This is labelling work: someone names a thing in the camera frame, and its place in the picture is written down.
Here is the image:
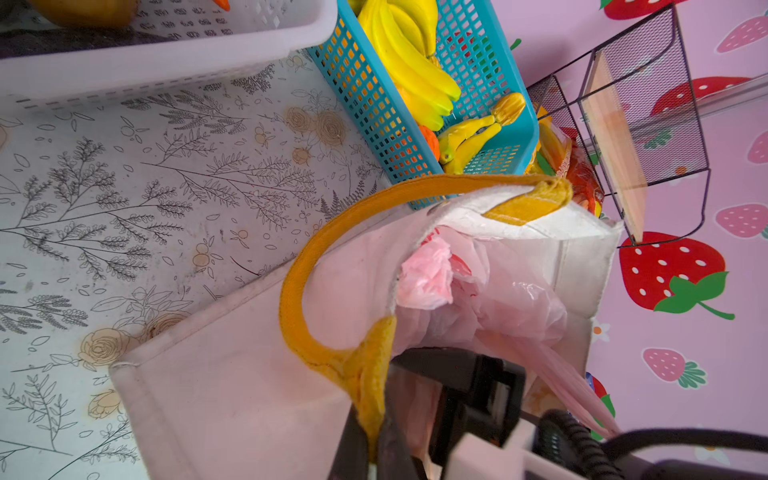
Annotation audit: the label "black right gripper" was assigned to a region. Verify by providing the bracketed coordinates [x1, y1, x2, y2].
[327, 348, 526, 480]

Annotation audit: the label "white canvas tote bag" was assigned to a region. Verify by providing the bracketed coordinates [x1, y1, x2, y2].
[110, 175, 623, 479]

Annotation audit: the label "pink plastic grocery bag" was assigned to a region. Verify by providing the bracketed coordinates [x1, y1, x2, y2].
[392, 227, 620, 438]

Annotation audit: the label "toy orange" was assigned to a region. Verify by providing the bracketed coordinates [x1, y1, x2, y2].
[419, 125, 441, 161]

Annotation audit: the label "yellow toy banana pair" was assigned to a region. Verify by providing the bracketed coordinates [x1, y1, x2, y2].
[437, 92, 527, 175]

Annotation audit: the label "floral table mat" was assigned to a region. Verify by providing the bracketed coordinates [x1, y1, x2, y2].
[1, 52, 388, 479]

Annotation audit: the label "yellow snack packets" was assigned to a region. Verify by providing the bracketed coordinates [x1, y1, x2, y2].
[526, 104, 604, 218]

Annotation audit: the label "yellow toy banana bunch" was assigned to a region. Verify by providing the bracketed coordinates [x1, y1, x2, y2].
[349, 1, 461, 132]

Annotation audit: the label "teal plastic basket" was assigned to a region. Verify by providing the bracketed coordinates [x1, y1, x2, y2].
[309, 1, 539, 184]

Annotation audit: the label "white plastic basket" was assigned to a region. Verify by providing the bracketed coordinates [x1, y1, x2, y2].
[1, 1, 337, 115]

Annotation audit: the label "brown toy potato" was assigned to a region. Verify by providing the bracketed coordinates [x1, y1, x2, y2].
[28, 0, 139, 28]

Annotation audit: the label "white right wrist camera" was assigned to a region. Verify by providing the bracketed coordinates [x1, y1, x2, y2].
[441, 420, 581, 480]

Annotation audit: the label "black wire wooden shelf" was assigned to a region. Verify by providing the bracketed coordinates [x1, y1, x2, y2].
[528, 1, 711, 246]

